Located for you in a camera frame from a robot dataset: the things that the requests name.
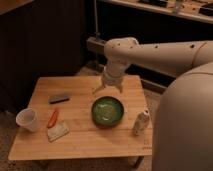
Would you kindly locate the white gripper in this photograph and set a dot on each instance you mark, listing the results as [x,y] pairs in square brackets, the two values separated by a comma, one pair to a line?
[111,77]

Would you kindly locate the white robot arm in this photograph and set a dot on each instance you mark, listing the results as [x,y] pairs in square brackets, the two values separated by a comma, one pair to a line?
[183,125]

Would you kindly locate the green ceramic bowl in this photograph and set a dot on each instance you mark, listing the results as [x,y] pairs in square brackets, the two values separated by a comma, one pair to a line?
[107,111]

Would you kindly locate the wooden table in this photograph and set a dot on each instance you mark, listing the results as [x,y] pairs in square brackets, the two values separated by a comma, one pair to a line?
[85,139]

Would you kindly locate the white plastic bottle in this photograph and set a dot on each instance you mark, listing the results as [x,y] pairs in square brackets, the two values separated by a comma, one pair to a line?
[141,122]

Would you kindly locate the vertical metal pole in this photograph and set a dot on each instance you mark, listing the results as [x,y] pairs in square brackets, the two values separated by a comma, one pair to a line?
[97,33]

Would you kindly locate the dark grey rectangular block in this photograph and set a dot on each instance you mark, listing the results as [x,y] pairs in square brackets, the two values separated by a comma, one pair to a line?
[58,98]

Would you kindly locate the orange carrot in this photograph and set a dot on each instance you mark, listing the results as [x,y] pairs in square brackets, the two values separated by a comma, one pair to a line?
[53,119]

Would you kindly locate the white green sponge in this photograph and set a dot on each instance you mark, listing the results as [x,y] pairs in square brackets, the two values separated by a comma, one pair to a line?
[57,131]

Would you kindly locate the background shelf unit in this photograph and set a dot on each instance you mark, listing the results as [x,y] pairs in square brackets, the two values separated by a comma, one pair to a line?
[153,30]

